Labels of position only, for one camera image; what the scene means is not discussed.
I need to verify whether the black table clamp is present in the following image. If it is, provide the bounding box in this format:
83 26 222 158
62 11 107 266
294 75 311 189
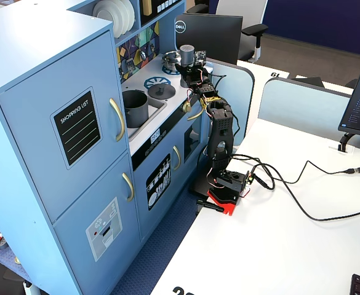
196 198 225 216

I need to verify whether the pale green toy plate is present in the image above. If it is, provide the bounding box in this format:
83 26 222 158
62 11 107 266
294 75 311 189
121 0 136 31

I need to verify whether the thin black USB cable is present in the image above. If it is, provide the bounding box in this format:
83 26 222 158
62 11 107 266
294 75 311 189
250 159 360 191

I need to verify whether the thick black power cable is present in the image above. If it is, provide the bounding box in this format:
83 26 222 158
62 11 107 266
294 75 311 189
228 153 360 222

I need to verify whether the red robot base mount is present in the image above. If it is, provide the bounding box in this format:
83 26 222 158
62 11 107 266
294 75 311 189
207 187 241 216

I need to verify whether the white and black office chair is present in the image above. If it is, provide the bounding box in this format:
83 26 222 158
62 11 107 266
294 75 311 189
215 0 270 63

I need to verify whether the dark gray pot lid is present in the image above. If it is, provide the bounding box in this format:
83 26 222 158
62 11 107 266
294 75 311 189
147 83 176 100

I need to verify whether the black monitor foot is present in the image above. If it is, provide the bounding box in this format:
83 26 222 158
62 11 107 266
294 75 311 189
291 76 326 89

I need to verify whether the blue toy kitchen unit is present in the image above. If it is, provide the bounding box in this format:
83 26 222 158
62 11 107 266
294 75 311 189
0 0 214 295

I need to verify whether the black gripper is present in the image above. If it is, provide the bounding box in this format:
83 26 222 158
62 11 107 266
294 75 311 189
175 61 214 90

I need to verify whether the light blue desk partition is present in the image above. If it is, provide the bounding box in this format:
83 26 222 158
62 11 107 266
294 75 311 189
258 77 353 146
194 55 255 146

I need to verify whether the white toy plate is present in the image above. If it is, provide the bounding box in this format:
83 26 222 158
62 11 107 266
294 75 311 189
92 0 117 26
102 0 129 38

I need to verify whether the black Dell monitor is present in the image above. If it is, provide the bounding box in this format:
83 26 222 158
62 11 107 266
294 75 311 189
174 12 244 66

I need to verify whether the silver toy pot with lid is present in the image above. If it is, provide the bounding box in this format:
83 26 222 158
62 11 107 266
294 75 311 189
161 50 182 72

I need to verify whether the gold curved door handle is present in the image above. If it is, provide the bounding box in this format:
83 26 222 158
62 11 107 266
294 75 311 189
109 98 126 143
121 172 135 203
186 106 205 122
172 145 182 171

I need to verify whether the dark gray toy pot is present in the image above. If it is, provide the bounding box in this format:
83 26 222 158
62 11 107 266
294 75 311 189
122 90 150 129

